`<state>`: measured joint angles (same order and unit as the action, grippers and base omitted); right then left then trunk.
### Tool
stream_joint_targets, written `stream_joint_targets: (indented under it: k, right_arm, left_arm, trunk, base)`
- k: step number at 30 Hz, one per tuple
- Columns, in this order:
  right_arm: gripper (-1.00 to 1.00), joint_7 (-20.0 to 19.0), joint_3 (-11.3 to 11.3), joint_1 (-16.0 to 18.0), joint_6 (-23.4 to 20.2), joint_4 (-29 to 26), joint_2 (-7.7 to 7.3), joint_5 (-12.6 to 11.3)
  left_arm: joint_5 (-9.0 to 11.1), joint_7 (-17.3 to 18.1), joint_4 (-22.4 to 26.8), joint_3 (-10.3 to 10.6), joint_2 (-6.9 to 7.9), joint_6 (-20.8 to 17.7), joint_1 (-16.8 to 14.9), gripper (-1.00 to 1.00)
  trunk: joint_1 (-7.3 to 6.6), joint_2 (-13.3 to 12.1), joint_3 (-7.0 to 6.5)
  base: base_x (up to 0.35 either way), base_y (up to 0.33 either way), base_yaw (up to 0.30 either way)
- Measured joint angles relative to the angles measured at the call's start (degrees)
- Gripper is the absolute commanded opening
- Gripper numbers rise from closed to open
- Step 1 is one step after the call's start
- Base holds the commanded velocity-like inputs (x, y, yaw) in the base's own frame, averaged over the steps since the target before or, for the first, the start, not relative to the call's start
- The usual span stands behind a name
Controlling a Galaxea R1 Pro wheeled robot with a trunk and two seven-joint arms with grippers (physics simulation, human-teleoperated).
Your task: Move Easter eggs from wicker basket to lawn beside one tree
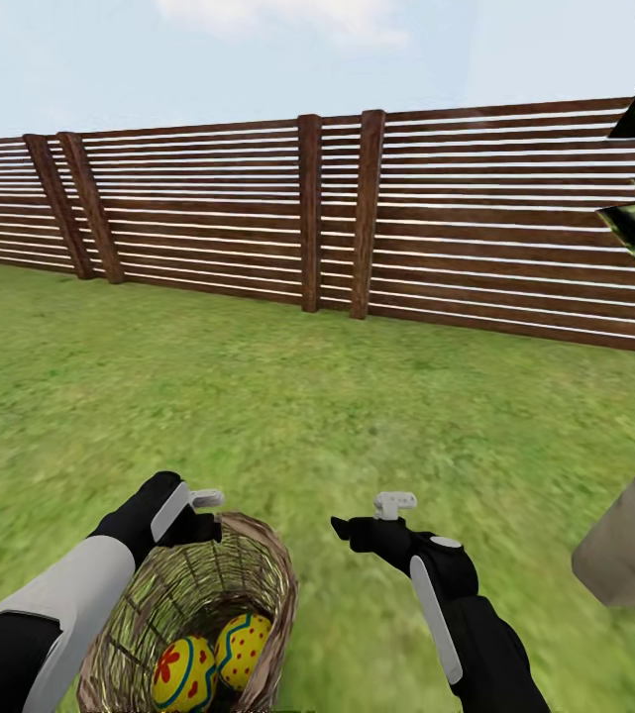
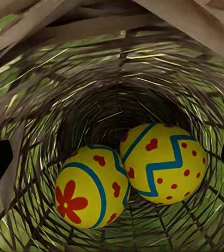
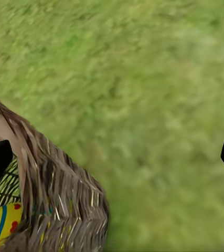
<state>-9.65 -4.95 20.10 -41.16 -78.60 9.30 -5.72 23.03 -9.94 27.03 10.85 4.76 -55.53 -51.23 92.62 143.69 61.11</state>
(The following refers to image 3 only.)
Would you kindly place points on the wicker basket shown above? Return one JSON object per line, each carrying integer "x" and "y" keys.
{"x": 48, "y": 177}

